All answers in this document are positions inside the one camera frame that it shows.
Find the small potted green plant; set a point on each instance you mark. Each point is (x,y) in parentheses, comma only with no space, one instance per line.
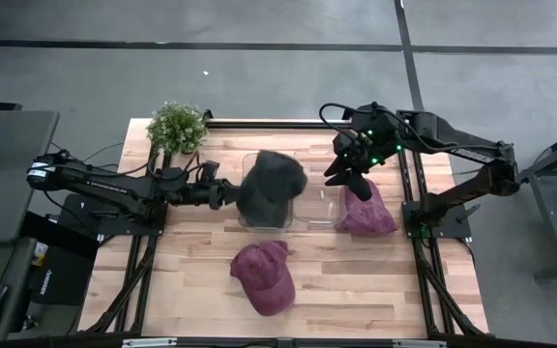
(177,128)

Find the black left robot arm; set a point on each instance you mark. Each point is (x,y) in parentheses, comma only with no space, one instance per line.
(109,186)

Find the black box with white logo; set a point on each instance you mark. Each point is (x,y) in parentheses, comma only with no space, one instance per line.
(61,278)

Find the clear plastic bin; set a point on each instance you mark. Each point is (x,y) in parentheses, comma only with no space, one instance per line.
(244,220)
(319,208)

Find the black aluminium table frame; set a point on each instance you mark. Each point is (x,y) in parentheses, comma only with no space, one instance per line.
(423,270)

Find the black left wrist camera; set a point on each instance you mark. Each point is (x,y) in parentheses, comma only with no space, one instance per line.
(210,171)

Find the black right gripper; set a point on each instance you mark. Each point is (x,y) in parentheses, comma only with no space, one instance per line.
(361,152)

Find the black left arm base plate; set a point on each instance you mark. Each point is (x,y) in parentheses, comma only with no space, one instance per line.
(80,212)

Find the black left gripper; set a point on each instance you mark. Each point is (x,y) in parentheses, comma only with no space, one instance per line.
(211,195)

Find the grey metal side table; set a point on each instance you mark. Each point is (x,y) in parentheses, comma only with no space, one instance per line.
(556,193)

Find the black side desk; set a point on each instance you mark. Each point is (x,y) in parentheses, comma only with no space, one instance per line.
(3,169)

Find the silver metal bracket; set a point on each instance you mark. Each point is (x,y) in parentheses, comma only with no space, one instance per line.
(419,343)
(149,342)

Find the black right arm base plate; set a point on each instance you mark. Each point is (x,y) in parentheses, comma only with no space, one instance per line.
(452,227)

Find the maroon baseball cap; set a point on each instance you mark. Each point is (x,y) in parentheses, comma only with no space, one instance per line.
(264,280)
(368,217)

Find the dark grey baseball cap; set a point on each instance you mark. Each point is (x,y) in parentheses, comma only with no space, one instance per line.
(271,188)

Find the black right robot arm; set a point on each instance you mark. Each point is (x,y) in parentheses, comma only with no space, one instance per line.
(472,159)

